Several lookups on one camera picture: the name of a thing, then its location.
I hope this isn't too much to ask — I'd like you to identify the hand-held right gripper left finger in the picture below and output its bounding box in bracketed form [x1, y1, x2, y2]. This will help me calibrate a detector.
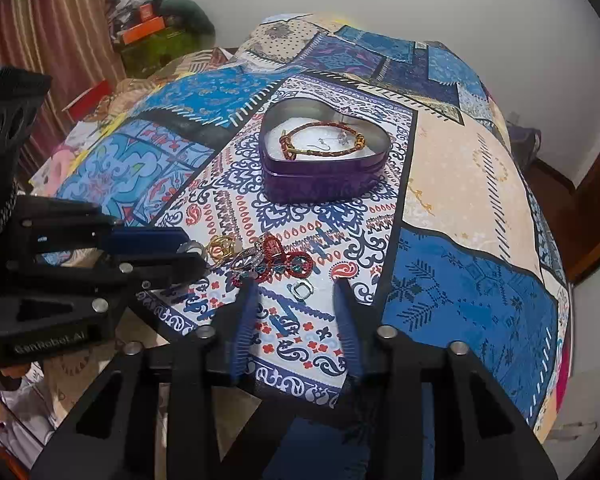
[30, 276, 282, 480]

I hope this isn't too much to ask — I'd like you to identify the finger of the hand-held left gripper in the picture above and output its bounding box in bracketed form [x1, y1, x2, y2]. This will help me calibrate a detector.
[0, 253, 209, 367]
[9, 198, 191, 262]

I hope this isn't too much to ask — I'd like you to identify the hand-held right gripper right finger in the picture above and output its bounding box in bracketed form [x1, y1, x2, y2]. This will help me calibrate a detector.
[331, 277, 559, 480]

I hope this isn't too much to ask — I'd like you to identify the red teal beaded earring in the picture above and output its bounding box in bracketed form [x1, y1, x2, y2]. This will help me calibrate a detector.
[229, 268, 259, 288]

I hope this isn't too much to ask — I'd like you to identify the gold wire earring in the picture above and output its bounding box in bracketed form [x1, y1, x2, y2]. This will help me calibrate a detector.
[204, 234, 237, 263]

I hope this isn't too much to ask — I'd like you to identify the silver stone ring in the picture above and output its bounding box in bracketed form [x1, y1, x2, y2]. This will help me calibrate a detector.
[234, 251, 267, 273]

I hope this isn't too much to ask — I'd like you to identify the square silver ring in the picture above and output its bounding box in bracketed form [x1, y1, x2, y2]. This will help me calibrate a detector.
[286, 281, 314, 304]

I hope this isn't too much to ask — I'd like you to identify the red beaded fan earring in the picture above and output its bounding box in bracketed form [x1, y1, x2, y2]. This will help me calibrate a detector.
[258, 233, 285, 263]

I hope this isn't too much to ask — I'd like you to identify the red beaded round earring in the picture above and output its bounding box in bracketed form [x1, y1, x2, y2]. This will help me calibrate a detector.
[283, 251, 315, 282]

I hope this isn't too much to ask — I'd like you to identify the purple heart-shaped tin box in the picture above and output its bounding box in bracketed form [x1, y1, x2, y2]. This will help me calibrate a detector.
[258, 98, 394, 205]

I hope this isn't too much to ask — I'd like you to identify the red flat box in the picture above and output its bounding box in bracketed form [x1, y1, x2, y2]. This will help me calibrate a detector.
[61, 79, 115, 117]

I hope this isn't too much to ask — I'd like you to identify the striped brown curtain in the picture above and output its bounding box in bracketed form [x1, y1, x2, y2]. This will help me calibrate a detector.
[0, 0, 127, 171]

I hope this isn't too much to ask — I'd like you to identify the blue patchwork bedspread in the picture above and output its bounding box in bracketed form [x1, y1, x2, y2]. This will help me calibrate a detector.
[27, 12, 573, 446]

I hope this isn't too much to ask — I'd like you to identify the orange box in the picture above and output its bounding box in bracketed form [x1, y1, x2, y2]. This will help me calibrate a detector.
[119, 15, 167, 45]

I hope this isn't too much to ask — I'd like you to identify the pile of papers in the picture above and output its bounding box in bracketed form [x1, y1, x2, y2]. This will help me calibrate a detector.
[107, 0, 173, 28]

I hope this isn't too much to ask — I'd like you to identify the floral beige cloth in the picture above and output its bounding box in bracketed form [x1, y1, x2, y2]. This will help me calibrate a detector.
[147, 48, 237, 83]

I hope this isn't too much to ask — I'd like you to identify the silver hook earring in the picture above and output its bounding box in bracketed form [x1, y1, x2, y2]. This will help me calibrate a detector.
[318, 132, 352, 150]

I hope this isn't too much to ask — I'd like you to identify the green bag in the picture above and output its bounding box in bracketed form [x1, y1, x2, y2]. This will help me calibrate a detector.
[119, 0, 217, 80]

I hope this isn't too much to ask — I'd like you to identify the pink white cloth pile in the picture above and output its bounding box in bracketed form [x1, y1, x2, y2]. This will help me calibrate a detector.
[0, 360, 58, 468]

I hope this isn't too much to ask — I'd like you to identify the dark purple bag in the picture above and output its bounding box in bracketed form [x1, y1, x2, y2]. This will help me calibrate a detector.
[506, 124, 543, 167]

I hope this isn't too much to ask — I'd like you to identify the brown wooden door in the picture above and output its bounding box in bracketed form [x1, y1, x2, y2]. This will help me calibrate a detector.
[524, 127, 600, 283]

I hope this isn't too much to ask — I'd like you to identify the red gold braided bracelet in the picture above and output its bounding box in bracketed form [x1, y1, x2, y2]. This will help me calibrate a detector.
[279, 121, 367, 162]

